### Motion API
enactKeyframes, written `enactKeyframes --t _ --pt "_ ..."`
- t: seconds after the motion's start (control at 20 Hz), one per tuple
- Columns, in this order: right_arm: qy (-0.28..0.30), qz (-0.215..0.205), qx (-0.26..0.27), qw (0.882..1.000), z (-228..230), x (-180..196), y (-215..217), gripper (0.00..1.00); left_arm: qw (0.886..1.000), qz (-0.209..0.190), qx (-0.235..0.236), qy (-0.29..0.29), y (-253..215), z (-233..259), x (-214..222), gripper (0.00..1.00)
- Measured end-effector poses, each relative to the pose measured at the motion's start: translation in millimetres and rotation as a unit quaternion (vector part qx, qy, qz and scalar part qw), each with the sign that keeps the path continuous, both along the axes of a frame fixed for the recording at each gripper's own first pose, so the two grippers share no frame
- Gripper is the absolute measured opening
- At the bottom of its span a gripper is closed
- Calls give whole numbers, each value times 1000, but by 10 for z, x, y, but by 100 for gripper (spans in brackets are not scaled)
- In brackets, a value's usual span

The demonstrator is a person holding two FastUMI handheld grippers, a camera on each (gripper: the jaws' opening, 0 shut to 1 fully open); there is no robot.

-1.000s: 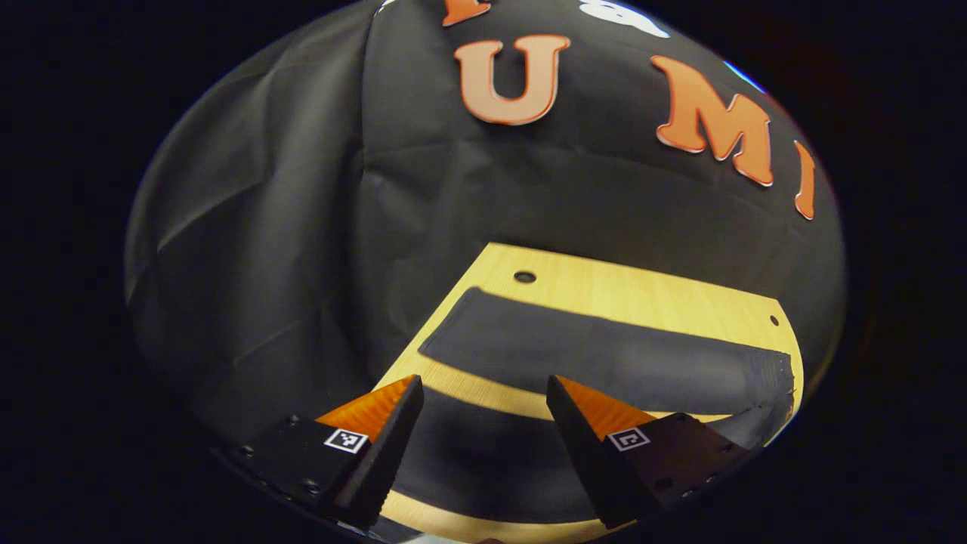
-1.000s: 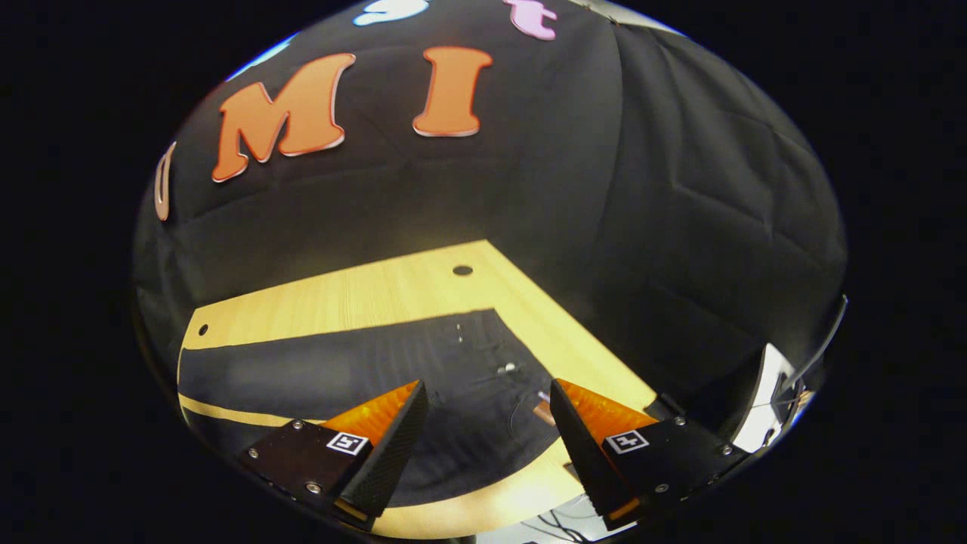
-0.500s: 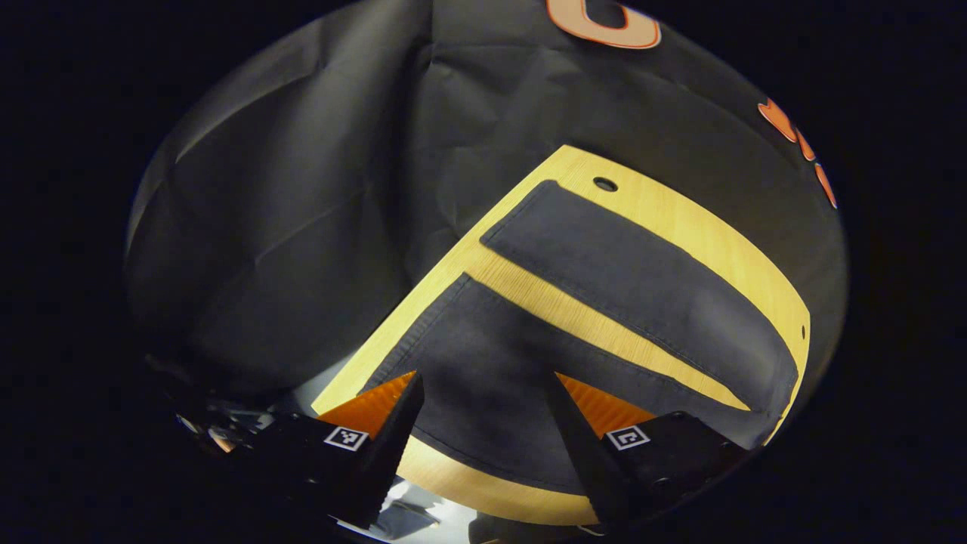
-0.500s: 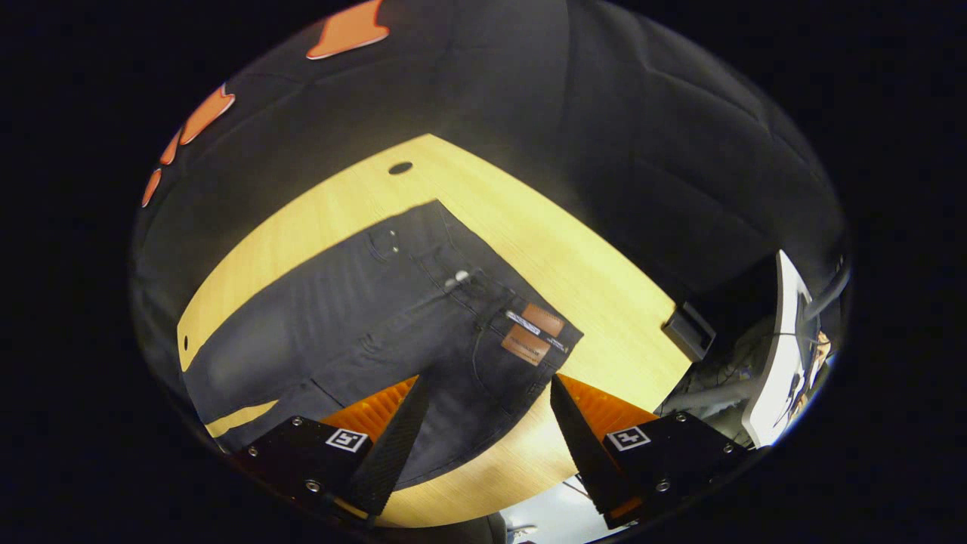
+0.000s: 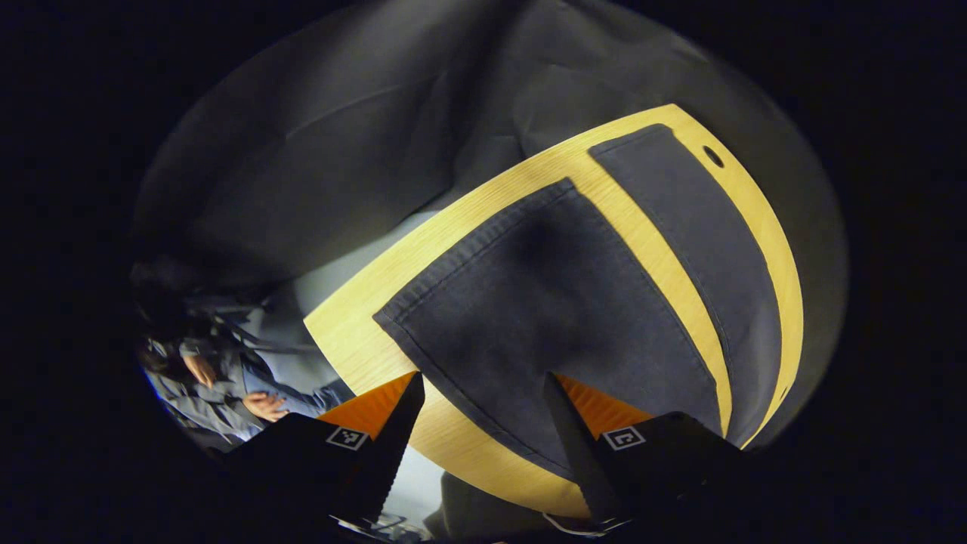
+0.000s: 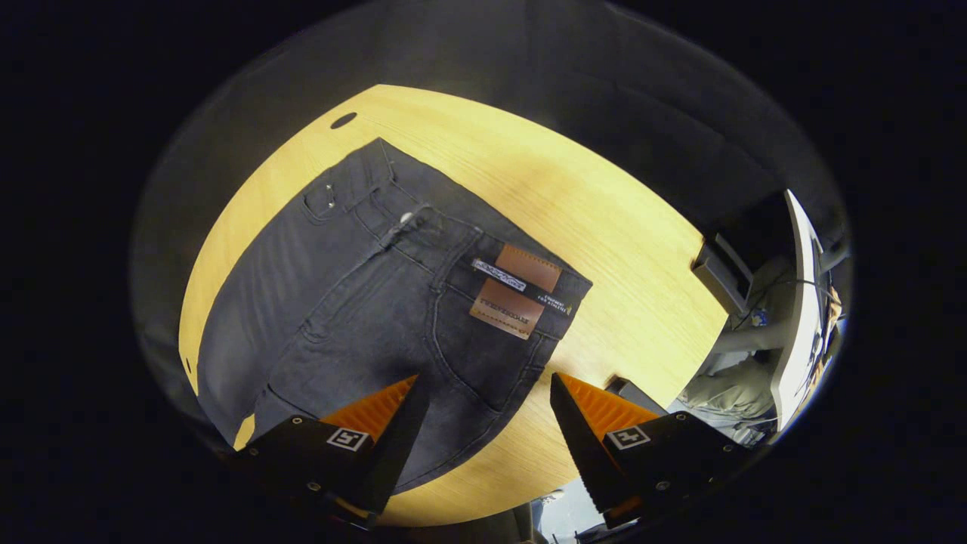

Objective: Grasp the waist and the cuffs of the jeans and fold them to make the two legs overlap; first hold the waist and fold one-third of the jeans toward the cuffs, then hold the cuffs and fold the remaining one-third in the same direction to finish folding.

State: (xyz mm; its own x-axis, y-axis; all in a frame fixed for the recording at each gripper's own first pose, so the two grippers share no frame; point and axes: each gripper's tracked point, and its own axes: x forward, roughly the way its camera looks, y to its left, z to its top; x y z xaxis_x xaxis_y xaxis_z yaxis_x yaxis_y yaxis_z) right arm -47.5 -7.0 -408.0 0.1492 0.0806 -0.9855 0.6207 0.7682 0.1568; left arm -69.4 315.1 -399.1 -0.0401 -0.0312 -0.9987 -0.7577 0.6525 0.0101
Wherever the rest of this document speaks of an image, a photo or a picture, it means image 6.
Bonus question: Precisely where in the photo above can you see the beige cushion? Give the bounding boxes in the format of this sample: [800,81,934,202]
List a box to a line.
[680,355,779,424]

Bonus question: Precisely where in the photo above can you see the black jeans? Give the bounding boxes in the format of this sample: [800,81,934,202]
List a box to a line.
[195,138,594,496]

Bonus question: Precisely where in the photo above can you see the white monitor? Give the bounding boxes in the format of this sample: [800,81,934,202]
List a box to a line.
[769,189,828,433]

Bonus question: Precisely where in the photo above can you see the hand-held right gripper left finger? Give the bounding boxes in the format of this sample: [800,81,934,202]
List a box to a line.
[225,374,433,530]

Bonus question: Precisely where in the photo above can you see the black box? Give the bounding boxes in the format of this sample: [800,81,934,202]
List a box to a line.
[690,230,756,315]

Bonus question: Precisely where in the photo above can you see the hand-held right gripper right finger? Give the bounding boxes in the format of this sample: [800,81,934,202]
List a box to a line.
[548,372,758,530]

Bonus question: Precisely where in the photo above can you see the small dark block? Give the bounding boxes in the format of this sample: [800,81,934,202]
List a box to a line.
[604,376,667,416]

